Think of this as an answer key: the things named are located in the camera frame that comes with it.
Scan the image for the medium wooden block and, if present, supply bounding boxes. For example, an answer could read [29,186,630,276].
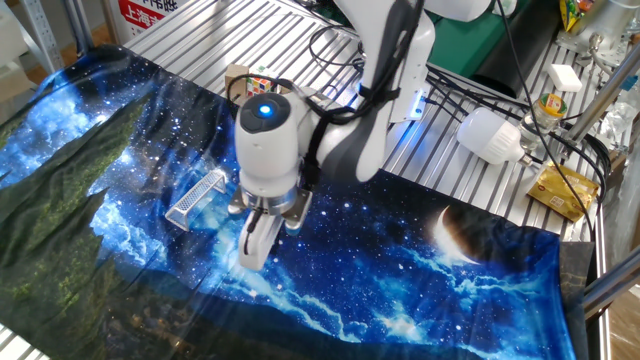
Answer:
[224,63,250,96]

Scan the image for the glass jar yellow lid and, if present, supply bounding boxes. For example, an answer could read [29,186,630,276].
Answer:
[519,93,569,151]

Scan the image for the perforated metal shelf upright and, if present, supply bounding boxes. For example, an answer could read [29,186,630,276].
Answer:
[18,0,66,75]

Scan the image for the galaxy print cloth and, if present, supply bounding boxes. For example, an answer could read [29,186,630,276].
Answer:
[0,43,596,360]

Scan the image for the green mat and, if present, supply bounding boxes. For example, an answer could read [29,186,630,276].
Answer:
[427,0,531,79]

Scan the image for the white mini soccer goal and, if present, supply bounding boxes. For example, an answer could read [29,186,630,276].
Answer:
[164,168,229,233]

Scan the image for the white LED light bulb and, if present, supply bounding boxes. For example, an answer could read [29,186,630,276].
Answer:
[456,107,534,166]

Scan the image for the yellow snack packet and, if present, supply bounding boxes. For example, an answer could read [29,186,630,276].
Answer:
[558,0,596,34]

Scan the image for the red white sign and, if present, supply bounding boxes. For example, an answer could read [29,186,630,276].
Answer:
[117,0,187,39]

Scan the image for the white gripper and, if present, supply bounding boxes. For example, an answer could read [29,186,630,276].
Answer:
[237,209,285,272]

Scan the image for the black roll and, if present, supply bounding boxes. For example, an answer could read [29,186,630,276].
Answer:
[472,0,561,99]

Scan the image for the black table cable bundle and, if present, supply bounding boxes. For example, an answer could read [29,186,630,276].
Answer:
[424,64,614,241]

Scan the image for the aluminium frame bar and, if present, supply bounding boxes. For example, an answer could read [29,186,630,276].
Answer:
[563,42,640,147]
[582,259,640,321]

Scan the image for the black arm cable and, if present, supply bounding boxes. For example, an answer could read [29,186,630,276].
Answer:
[225,0,426,256]

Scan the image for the silver wrist bracket blue knobs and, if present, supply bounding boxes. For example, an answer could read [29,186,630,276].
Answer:
[228,187,314,236]

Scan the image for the Rubik's cube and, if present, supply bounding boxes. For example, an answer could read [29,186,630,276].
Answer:
[244,67,279,99]

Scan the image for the white rectangular block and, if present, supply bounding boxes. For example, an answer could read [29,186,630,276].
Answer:
[546,63,584,94]

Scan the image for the gold foil packet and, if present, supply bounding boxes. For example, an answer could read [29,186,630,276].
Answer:
[526,160,600,224]

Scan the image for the clear plastic bag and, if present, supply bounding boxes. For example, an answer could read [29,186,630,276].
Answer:
[597,99,640,154]

